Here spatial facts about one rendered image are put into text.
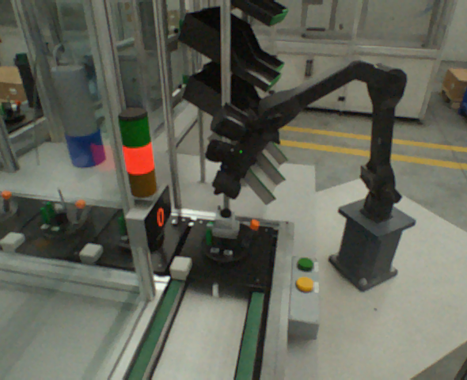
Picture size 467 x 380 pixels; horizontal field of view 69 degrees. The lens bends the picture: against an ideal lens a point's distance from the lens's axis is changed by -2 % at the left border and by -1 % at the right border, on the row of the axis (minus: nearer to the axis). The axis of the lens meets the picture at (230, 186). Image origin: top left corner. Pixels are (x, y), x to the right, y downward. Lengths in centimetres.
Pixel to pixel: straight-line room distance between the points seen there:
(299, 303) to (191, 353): 27
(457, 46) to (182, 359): 922
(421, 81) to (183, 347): 449
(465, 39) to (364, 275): 876
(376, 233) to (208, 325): 47
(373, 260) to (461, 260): 36
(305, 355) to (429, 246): 61
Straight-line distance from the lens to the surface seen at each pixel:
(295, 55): 484
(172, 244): 98
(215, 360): 81
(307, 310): 85
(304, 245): 116
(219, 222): 88
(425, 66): 489
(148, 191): 65
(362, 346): 95
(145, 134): 60
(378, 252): 100
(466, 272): 126
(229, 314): 88
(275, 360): 77
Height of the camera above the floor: 161
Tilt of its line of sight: 32 degrees down
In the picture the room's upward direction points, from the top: straight up
